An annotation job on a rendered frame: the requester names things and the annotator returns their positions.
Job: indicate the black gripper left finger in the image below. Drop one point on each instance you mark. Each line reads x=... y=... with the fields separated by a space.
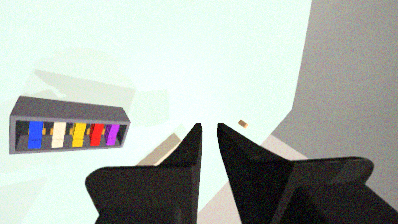
x=174 y=182

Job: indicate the yellow fuse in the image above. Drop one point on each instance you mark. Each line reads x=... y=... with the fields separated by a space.
x=77 y=133

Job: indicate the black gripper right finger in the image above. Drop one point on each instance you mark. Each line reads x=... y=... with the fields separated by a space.
x=263 y=182

